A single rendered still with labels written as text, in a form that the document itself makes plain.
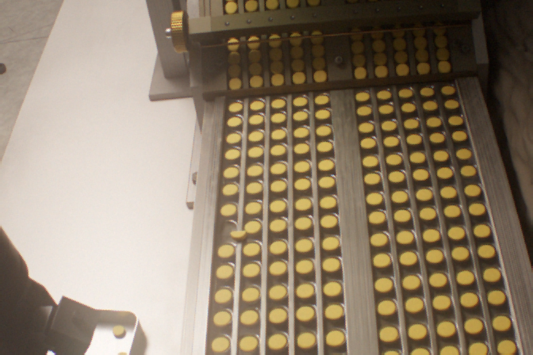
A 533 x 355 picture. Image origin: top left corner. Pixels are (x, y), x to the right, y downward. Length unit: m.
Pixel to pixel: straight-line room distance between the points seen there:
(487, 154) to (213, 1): 0.26
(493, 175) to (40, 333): 0.34
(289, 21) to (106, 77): 0.40
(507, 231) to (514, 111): 0.13
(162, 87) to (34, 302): 0.40
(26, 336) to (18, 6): 2.46
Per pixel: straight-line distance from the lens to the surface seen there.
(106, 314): 0.71
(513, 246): 0.53
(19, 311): 0.58
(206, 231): 0.55
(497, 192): 0.56
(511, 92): 0.65
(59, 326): 0.57
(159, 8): 0.90
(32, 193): 0.86
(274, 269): 0.52
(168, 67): 0.94
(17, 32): 2.83
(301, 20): 0.64
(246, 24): 0.64
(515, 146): 0.62
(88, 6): 1.15
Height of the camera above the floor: 1.35
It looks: 42 degrees down
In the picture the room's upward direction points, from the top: 10 degrees counter-clockwise
